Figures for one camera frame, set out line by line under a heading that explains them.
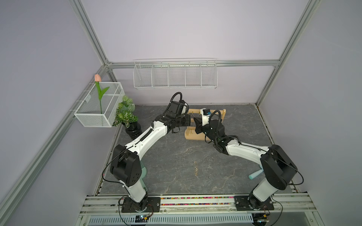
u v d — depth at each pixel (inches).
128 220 27.8
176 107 25.3
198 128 29.9
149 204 29.0
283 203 29.8
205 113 27.9
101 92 31.8
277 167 17.9
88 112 28.6
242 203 29.1
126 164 17.5
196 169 34.1
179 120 27.3
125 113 31.0
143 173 33.3
